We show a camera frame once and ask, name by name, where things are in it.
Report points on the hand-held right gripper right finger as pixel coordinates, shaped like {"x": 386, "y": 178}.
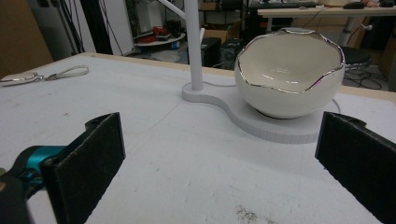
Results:
{"x": 358, "y": 161}

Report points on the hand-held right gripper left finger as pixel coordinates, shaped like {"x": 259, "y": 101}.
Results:
{"x": 84, "y": 168}

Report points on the white key stand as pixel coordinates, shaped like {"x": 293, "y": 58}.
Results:
{"x": 194, "y": 46}

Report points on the white eggshell-shaped bowl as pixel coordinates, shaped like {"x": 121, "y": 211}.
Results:
{"x": 289, "y": 102}

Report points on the white table mat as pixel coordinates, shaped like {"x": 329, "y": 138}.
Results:
{"x": 186, "y": 186}

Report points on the black round stool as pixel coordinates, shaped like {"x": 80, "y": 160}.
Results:
{"x": 355, "y": 56}

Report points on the brown board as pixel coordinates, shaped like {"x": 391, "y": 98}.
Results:
{"x": 21, "y": 34}

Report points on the round white table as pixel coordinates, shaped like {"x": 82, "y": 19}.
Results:
{"x": 162, "y": 42}

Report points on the white desk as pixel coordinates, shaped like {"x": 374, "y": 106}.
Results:
{"x": 327, "y": 11}

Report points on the black computer mouse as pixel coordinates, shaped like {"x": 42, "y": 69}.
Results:
{"x": 353, "y": 5}

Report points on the black computer tower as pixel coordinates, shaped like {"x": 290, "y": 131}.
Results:
{"x": 211, "y": 51}
{"x": 230, "y": 54}

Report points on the black keyboard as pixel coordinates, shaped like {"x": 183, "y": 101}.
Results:
{"x": 286, "y": 4}

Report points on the cardboard box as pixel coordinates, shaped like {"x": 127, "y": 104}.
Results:
{"x": 218, "y": 32}

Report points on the black metal frame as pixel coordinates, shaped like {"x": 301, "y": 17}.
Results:
{"x": 95, "y": 25}

